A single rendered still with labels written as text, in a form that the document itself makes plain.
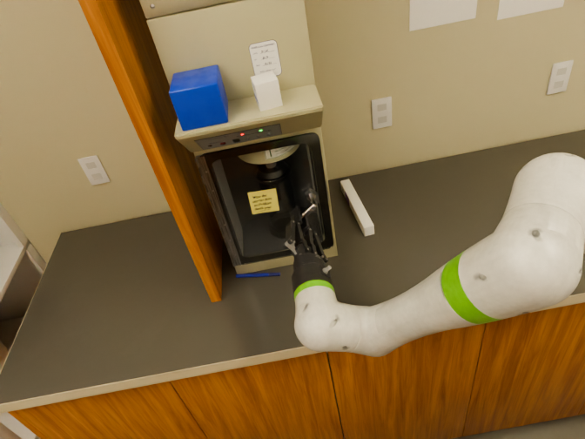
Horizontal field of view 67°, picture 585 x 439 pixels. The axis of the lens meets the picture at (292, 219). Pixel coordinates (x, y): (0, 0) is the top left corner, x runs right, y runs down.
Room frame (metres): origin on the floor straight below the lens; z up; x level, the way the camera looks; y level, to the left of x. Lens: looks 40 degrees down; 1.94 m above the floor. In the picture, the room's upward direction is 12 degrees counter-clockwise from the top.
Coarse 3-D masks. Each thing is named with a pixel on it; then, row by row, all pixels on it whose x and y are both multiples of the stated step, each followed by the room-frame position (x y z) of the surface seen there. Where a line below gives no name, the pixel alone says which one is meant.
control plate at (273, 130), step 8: (256, 128) 0.87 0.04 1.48; (264, 128) 0.88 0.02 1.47; (272, 128) 0.89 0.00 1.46; (280, 128) 0.90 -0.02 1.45; (216, 136) 0.87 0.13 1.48; (224, 136) 0.88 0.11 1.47; (232, 136) 0.89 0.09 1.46; (240, 136) 0.90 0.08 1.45; (248, 136) 0.91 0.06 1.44; (256, 136) 0.91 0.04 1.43; (264, 136) 0.92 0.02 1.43; (200, 144) 0.90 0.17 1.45; (208, 144) 0.91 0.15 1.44; (216, 144) 0.92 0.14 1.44
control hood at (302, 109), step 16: (288, 96) 0.92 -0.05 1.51; (304, 96) 0.91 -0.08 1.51; (240, 112) 0.89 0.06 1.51; (256, 112) 0.88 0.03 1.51; (272, 112) 0.86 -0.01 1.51; (288, 112) 0.85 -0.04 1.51; (304, 112) 0.85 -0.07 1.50; (320, 112) 0.86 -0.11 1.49; (176, 128) 0.89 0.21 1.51; (208, 128) 0.86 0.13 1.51; (224, 128) 0.85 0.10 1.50; (240, 128) 0.86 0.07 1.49; (288, 128) 0.91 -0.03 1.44; (304, 128) 0.93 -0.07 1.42; (192, 144) 0.89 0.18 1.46
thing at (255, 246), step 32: (224, 160) 0.96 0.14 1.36; (256, 160) 0.95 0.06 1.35; (288, 160) 0.95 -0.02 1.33; (320, 160) 0.95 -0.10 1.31; (224, 192) 0.96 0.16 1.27; (288, 192) 0.95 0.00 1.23; (320, 192) 0.95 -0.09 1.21; (256, 224) 0.96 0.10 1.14; (320, 224) 0.95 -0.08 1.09; (256, 256) 0.96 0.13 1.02
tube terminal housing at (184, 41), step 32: (256, 0) 0.96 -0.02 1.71; (288, 0) 0.96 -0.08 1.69; (160, 32) 0.97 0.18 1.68; (192, 32) 0.97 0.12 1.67; (224, 32) 0.97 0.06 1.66; (256, 32) 0.96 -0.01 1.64; (288, 32) 0.96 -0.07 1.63; (192, 64) 0.97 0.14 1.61; (224, 64) 0.97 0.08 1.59; (288, 64) 0.96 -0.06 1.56; (320, 128) 0.96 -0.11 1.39; (288, 256) 0.97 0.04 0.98
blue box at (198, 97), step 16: (176, 80) 0.91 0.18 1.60; (192, 80) 0.90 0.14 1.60; (208, 80) 0.88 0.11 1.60; (176, 96) 0.86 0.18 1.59; (192, 96) 0.86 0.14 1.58; (208, 96) 0.86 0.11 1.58; (224, 96) 0.91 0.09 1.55; (176, 112) 0.86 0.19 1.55; (192, 112) 0.86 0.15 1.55; (208, 112) 0.86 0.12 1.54; (224, 112) 0.86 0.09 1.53; (192, 128) 0.86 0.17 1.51
